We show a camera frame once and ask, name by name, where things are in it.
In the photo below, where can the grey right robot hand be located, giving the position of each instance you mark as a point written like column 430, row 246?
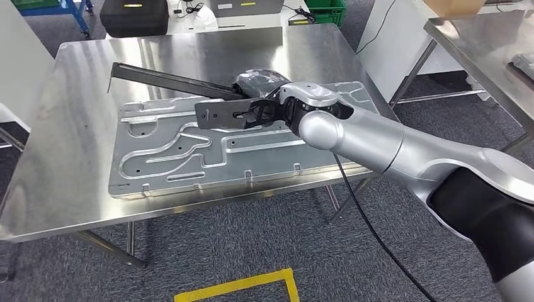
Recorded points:
column 271, row 112

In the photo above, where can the long black plastic part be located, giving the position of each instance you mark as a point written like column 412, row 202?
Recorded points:
column 167, row 81

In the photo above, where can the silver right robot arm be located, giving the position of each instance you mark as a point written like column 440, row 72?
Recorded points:
column 396, row 154

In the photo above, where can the stainless steel workbench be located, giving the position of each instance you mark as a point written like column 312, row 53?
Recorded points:
column 62, row 146

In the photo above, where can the clear plastic wrap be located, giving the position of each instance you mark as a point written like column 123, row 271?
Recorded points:
column 258, row 81

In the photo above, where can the stamped grey metal plate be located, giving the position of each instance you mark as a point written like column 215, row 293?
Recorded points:
column 187, row 166

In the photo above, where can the grey equipment case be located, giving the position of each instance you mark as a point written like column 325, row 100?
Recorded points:
column 250, row 7

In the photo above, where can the crumpled white cloth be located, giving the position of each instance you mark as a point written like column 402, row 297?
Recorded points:
column 207, row 16

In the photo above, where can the green plastic crate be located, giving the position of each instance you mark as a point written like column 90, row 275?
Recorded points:
column 329, row 12

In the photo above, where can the white partition board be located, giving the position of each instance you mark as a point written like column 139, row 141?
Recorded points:
column 396, row 62
column 21, row 75

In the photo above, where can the black equipment case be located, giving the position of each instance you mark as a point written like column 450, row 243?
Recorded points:
column 133, row 16

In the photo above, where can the yellow floor tape square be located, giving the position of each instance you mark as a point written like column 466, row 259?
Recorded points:
column 233, row 287

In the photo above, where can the blue metal cart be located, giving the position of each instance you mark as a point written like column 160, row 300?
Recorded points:
column 77, row 14

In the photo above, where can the stainless steel side table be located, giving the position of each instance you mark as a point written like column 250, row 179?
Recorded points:
column 10, row 139
column 479, row 46

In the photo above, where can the small grey metal plate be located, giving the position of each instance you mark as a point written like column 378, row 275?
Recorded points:
column 525, row 66

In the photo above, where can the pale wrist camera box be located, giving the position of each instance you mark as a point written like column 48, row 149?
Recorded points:
column 311, row 93

